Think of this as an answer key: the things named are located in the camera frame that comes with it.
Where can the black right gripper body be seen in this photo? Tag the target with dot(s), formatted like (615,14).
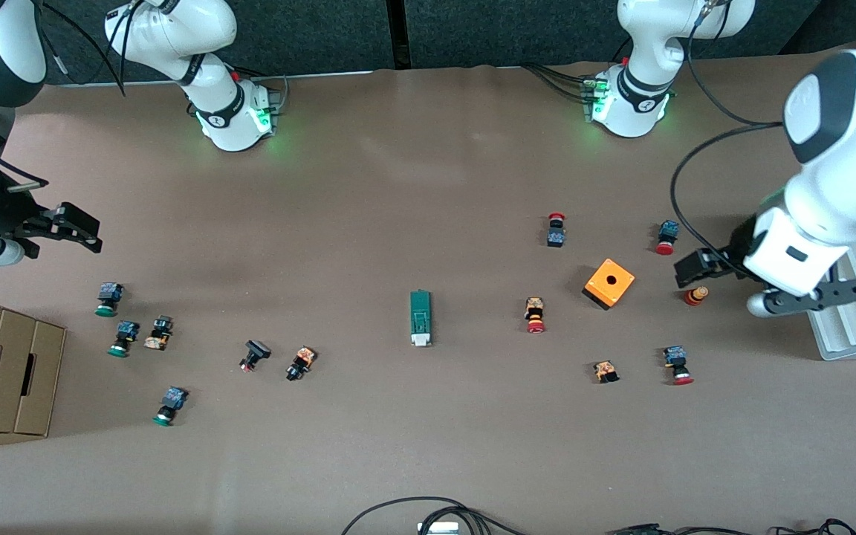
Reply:
(3,214)

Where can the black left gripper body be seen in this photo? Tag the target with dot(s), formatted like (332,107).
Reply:
(738,245)

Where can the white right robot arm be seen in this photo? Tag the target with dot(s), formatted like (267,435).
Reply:
(220,111)

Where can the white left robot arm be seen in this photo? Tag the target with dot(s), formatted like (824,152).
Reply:
(844,186)

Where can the red mushroom button head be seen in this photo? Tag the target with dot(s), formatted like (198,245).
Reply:
(693,297)

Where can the red push button blue block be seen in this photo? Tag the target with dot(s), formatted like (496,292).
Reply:
(675,355)
(669,229)

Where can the green push button blue block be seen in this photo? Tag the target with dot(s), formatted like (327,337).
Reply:
(110,292)
(127,331)
(174,398)

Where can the orange contact block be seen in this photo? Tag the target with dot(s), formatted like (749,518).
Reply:
(605,369)

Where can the red push button black block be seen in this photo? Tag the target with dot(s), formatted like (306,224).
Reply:
(556,238)

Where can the brown cardboard box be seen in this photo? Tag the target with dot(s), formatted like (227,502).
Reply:
(4,371)

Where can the red push button orange block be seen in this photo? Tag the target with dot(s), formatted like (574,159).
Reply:
(535,306)

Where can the black square button red base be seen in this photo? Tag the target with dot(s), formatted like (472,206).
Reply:
(257,349)

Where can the black push button orange block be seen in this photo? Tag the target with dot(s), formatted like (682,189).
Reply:
(303,360)

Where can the brown paper table cover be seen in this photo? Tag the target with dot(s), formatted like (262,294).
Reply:
(428,446)

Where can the white plug adapter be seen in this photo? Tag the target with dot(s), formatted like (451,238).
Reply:
(438,528)

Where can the orange button enclosure box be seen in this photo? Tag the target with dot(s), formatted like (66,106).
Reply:
(617,291)

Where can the black switch orange block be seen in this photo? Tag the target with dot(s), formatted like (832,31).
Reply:
(160,327)

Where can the black panel divider post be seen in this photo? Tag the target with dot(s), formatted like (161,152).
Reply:
(398,30)

